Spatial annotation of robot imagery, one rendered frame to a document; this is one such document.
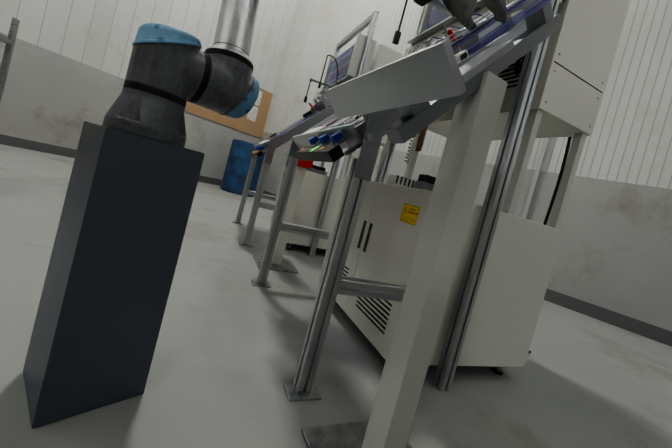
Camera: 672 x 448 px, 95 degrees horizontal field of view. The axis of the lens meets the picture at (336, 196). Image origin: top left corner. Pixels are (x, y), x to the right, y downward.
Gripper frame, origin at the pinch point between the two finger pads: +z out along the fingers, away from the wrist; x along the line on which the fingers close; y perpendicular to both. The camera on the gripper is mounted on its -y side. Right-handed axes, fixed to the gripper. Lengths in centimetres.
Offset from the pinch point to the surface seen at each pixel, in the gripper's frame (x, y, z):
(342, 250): 24, -49, 21
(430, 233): 0.2, -36.9, 19.6
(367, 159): 23.2, -27.4, 9.4
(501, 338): 23, -35, 98
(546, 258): 22, -1, 94
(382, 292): 24, -51, 40
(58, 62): 494, -74, -205
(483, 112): -3.0, -13.9, 9.7
